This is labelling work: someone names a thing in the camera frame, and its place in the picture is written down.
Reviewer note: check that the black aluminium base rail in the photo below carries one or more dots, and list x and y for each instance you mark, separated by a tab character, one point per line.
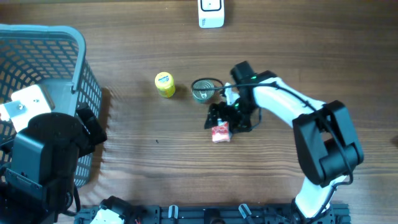
266	214

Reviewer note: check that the yellow lid jar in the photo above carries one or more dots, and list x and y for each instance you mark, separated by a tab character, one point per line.
164	82

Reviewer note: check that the grey plastic mesh basket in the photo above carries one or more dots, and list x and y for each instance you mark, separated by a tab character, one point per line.
53	56

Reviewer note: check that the silver top tin can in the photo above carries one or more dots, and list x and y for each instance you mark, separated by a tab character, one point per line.
202	90

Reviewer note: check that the red juice carton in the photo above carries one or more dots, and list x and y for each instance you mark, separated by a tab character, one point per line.
221	133

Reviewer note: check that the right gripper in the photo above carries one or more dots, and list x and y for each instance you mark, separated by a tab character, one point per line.
242	126

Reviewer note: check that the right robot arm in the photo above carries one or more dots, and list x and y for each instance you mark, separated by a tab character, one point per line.
327	144

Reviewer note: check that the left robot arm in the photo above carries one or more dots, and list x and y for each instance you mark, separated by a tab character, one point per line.
37	185

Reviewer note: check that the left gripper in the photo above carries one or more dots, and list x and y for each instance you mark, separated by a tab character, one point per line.
97	133

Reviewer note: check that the white barcode scanner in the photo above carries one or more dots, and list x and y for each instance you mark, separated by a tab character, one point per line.
211	13

